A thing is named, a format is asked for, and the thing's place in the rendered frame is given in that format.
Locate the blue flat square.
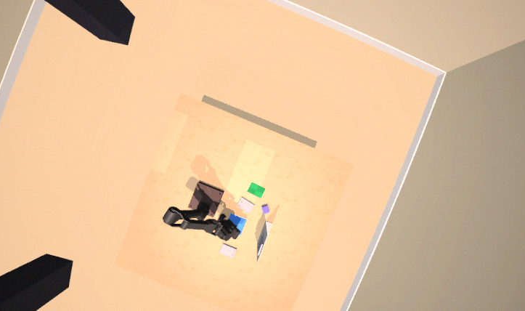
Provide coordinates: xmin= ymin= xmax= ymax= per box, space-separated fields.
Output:
xmin=229 ymin=214 xmax=247 ymax=235

